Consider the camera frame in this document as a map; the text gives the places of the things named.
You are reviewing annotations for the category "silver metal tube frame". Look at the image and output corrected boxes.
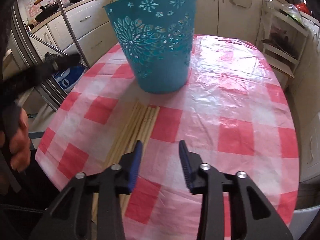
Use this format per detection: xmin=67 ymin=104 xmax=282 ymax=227
xmin=27 ymin=0 xmax=90 ymax=68

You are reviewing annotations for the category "blue plastic bag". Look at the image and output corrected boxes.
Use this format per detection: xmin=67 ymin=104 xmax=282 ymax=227
xmin=54 ymin=65 xmax=84 ymax=95

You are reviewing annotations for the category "red white checkered tablecloth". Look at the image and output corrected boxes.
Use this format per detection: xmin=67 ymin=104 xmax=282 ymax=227
xmin=35 ymin=34 xmax=300 ymax=240

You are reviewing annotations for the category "person's left hand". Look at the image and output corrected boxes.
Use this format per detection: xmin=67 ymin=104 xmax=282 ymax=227
xmin=0 ymin=109 xmax=32 ymax=173

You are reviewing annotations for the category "red bag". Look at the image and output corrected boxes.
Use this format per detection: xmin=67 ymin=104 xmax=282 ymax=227
xmin=295 ymin=2 xmax=312 ymax=14

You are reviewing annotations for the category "white plastic bin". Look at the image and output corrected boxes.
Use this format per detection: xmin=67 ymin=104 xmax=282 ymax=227
xmin=292 ymin=205 xmax=320 ymax=240

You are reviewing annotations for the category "bundle of wooden chopsticks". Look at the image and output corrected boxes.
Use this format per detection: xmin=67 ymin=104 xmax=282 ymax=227
xmin=91 ymin=99 xmax=160 ymax=230

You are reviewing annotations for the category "white washing machine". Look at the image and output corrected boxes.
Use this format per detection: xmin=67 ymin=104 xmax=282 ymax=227
xmin=309 ymin=21 xmax=320 ymax=63

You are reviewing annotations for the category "cream drawer cabinet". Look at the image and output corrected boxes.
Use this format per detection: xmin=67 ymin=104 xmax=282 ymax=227
xmin=30 ymin=0 xmax=120 ymax=68

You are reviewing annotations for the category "black pan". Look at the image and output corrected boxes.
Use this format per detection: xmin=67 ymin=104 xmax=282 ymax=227
xmin=262 ymin=32 xmax=299 ymax=55

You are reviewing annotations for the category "cream door cabinet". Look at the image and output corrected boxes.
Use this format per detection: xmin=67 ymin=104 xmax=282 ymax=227
xmin=195 ymin=0 xmax=283 ymax=45

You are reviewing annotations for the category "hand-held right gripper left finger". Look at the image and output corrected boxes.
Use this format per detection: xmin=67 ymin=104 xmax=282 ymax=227
xmin=29 ymin=140 xmax=143 ymax=240

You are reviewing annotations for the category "teal perforated plastic bin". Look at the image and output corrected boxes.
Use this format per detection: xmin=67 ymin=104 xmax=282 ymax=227
xmin=102 ymin=0 xmax=200 ymax=94

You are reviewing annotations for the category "clear plastic bag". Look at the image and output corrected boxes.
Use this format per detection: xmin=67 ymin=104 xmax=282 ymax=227
xmin=280 ymin=4 xmax=307 ymax=28

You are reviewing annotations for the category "dark mesh pouch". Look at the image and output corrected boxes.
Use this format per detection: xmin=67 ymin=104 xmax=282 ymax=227
xmin=44 ymin=52 xmax=59 ymax=68

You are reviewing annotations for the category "white shelf rack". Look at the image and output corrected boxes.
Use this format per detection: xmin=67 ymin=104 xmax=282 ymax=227
xmin=259 ymin=0 xmax=309 ymax=90

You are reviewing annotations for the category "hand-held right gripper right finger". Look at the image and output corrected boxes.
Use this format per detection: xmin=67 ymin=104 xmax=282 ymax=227
xmin=179 ymin=139 xmax=294 ymax=240

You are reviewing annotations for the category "cream side cabinet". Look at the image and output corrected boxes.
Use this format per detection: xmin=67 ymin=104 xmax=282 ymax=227
xmin=287 ymin=55 xmax=320 ymax=183

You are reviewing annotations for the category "dark fuzzy cloth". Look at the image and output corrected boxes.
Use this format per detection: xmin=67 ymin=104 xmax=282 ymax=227
xmin=0 ymin=52 xmax=81 ymax=110

